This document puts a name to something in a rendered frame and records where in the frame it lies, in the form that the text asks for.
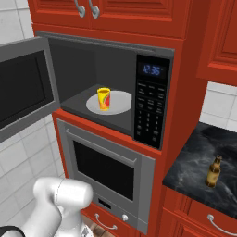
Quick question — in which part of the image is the grey microwave oven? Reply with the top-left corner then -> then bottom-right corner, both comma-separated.
35,31 -> 176,152

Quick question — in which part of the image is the grey microwave door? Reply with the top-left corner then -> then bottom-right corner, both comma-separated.
0,36 -> 61,143

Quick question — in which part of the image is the red cupboard door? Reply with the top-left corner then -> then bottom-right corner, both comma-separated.
90,0 -> 192,40
27,0 -> 92,30

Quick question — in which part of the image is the white round turntable plate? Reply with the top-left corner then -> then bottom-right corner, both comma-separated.
85,90 -> 133,117

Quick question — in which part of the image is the yellow patterned cup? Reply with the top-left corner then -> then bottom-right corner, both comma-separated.
96,87 -> 112,112

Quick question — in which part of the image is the grey built-in oven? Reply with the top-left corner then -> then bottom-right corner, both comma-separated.
56,118 -> 156,236

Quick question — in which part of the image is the red drawer front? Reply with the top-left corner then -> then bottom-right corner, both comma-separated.
184,197 -> 237,237
81,202 -> 141,237

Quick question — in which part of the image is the brown glass bottle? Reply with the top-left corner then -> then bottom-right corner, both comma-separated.
205,155 -> 223,189

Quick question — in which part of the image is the red tall cabinet frame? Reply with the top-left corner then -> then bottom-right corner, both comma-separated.
27,0 -> 211,237

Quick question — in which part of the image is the silver drawer handle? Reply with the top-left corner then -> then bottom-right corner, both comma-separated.
94,212 -> 119,231
206,214 -> 237,237

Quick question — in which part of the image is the silver cupboard handle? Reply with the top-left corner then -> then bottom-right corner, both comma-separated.
88,0 -> 101,19
73,0 -> 87,19

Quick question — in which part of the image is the red wall cupboard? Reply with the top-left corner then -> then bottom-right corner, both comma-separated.
195,0 -> 237,88

